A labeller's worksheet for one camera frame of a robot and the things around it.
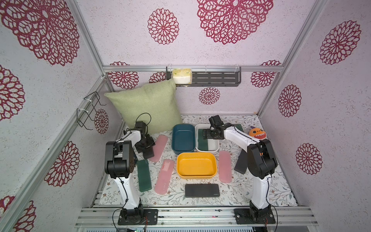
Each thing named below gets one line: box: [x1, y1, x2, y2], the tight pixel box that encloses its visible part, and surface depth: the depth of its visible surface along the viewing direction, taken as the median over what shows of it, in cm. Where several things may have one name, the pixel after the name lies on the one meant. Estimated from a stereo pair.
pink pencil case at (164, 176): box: [154, 159, 175, 195], surface depth 90 cm
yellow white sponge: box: [172, 68, 192, 85], surface depth 92 cm
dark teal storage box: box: [171, 123, 196, 155], surface depth 105 cm
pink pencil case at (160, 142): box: [148, 134, 169, 163], surface depth 105 cm
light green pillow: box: [104, 77, 183, 135], surface depth 88 cm
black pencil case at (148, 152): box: [142, 145, 155, 160], surface depth 97 cm
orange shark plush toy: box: [248, 125, 267, 140], surface depth 101 cm
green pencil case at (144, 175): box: [136, 159, 152, 193], surface depth 89 cm
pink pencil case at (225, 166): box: [218, 150, 232, 184], surface depth 95 cm
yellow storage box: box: [176, 152, 218, 179], surface depth 94 cm
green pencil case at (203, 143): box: [197, 128, 209, 152], surface depth 102 cm
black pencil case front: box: [185, 183, 220, 198], surface depth 83 cm
